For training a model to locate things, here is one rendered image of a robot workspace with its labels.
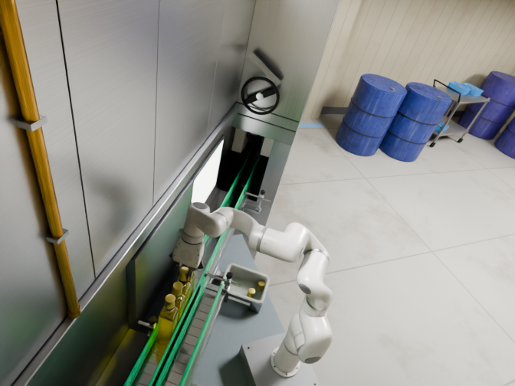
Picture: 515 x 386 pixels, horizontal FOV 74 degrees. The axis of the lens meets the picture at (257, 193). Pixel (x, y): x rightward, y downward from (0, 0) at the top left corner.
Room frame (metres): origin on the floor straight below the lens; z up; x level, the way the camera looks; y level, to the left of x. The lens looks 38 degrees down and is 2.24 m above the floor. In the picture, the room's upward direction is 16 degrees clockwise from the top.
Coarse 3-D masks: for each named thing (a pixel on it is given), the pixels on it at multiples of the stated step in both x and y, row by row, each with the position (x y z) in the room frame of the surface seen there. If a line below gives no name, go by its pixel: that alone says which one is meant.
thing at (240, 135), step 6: (240, 132) 1.92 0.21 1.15; (246, 132) 1.94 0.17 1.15; (234, 138) 1.92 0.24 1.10; (240, 138) 1.92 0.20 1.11; (246, 138) 1.98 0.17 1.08; (264, 138) 1.88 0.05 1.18; (234, 144) 1.92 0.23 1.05; (240, 144) 1.91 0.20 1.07; (264, 144) 1.88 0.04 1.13; (270, 144) 1.88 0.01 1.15; (234, 150) 1.92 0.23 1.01; (240, 150) 1.91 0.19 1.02; (264, 150) 1.88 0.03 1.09; (270, 150) 1.88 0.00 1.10
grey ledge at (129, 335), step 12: (132, 336) 0.62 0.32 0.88; (144, 336) 0.64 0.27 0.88; (120, 348) 0.57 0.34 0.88; (132, 348) 0.58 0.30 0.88; (120, 360) 0.53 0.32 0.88; (132, 360) 0.54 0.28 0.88; (108, 372) 0.48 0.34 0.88; (120, 372) 0.49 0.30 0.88; (96, 384) 0.43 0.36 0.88; (108, 384) 0.44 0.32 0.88; (120, 384) 0.45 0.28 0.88
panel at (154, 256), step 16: (192, 176) 1.14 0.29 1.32; (192, 192) 1.13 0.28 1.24; (176, 208) 0.96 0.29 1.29; (160, 224) 0.83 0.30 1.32; (176, 224) 0.98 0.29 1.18; (144, 240) 0.74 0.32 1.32; (160, 240) 0.83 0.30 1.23; (176, 240) 0.99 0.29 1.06; (144, 256) 0.71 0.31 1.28; (160, 256) 0.84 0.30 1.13; (128, 272) 0.65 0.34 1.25; (144, 272) 0.71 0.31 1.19; (160, 272) 0.84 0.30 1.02; (128, 288) 0.65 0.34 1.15; (144, 288) 0.71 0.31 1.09
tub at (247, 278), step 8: (232, 264) 1.13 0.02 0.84; (232, 272) 1.12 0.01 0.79; (240, 272) 1.12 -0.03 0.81; (248, 272) 1.12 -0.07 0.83; (256, 272) 1.12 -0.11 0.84; (232, 280) 1.09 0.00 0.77; (240, 280) 1.10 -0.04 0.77; (248, 280) 1.11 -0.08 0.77; (256, 280) 1.11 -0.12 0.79; (264, 280) 1.11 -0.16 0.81; (232, 288) 1.04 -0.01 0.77; (240, 288) 1.05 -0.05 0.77; (248, 288) 1.07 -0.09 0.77; (256, 288) 1.08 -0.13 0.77; (264, 288) 1.04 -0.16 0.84; (240, 296) 0.96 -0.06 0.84; (256, 296) 1.03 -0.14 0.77; (264, 296) 1.00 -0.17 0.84
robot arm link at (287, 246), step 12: (288, 228) 0.81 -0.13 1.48; (300, 228) 0.81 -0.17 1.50; (264, 240) 0.74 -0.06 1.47; (276, 240) 0.74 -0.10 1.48; (288, 240) 0.75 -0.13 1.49; (300, 240) 0.76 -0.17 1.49; (312, 240) 0.81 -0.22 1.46; (264, 252) 0.73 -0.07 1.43; (276, 252) 0.72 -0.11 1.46; (288, 252) 0.72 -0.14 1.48; (300, 252) 0.74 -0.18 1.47; (324, 252) 0.80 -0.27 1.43
